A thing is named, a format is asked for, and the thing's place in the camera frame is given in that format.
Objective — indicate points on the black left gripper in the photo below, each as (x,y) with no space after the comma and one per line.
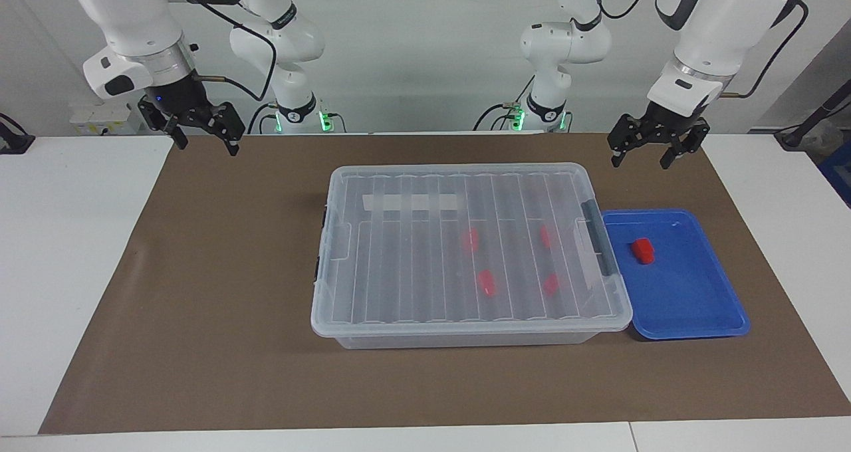
(677,126)

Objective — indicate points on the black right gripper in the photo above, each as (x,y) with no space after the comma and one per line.
(181,105)

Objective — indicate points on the red plastic block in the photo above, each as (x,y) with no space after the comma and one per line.
(471,239)
(487,282)
(550,284)
(643,250)
(546,236)

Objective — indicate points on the clear ribbed plastic lid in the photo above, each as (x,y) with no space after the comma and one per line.
(399,272)

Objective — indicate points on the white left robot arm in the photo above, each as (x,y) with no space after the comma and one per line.
(718,26)

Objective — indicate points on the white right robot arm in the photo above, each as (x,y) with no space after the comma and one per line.
(126,20)

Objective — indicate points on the dark box latch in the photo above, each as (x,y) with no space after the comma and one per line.
(317,269)
(598,242)

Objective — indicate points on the blue plastic tray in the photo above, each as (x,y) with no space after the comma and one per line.
(685,292)

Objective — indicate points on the clear plastic storage box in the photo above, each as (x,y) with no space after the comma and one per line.
(465,341)

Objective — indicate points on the white power socket strip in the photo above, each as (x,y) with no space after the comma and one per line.
(100,116)

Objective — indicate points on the black stand pole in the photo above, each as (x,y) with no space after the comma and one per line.
(791,136)

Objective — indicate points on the brown table mat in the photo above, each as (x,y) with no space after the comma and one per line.
(233,272)

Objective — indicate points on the blue crate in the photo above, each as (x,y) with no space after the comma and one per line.
(839,173)

